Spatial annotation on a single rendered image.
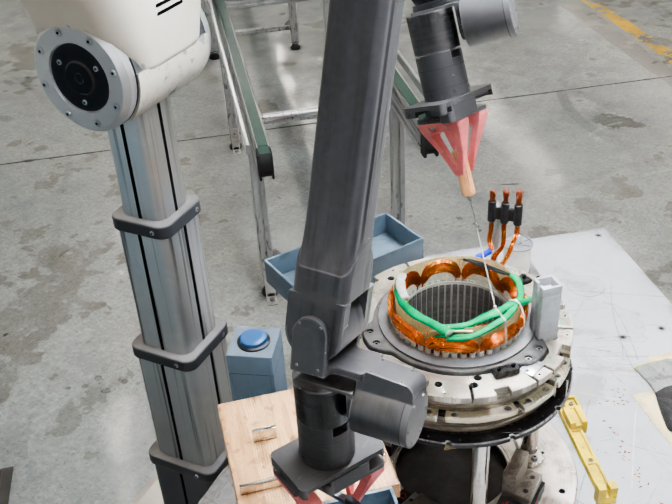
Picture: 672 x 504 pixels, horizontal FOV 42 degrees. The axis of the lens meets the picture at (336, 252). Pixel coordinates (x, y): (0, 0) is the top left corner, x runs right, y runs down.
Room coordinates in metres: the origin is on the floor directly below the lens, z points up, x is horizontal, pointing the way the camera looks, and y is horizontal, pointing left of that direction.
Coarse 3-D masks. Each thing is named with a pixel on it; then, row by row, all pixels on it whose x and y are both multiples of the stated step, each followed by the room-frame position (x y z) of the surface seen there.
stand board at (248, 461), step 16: (240, 400) 0.87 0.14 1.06; (256, 400) 0.87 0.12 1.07; (272, 400) 0.87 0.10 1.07; (288, 400) 0.86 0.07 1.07; (224, 416) 0.84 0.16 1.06; (240, 416) 0.84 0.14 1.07; (256, 416) 0.84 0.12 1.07; (272, 416) 0.84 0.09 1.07; (288, 416) 0.83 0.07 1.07; (224, 432) 0.81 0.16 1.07; (240, 432) 0.81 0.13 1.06; (288, 432) 0.81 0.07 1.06; (240, 448) 0.78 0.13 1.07; (256, 448) 0.78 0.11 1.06; (272, 448) 0.78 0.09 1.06; (384, 448) 0.77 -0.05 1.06; (240, 464) 0.76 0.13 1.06; (256, 464) 0.75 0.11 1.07; (240, 480) 0.73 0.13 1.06; (256, 480) 0.73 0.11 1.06; (384, 480) 0.72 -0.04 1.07; (240, 496) 0.71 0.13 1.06; (256, 496) 0.70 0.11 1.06; (272, 496) 0.70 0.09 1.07; (288, 496) 0.70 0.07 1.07; (320, 496) 0.70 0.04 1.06
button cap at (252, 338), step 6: (246, 330) 1.04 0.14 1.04; (252, 330) 1.04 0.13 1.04; (258, 330) 1.04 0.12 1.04; (240, 336) 1.03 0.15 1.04; (246, 336) 1.03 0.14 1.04; (252, 336) 1.03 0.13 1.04; (258, 336) 1.03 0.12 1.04; (264, 336) 1.03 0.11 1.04; (240, 342) 1.03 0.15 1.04; (246, 342) 1.02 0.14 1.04; (252, 342) 1.01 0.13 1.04; (258, 342) 1.01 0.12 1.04; (264, 342) 1.02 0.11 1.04
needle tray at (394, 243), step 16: (384, 224) 1.32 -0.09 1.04; (400, 224) 1.29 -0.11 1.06; (384, 240) 1.30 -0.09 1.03; (400, 240) 1.29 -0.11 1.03; (416, 240) 1.23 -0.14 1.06; (288, 256) 1.22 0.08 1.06; (384, 256) 1.20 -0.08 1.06; (400, 256) 1.21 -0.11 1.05; (416, 256) 1.23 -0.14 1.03; (272, 272) 1.18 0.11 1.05; (288, 272) 1.22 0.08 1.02; (288, 288) 1.13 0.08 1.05
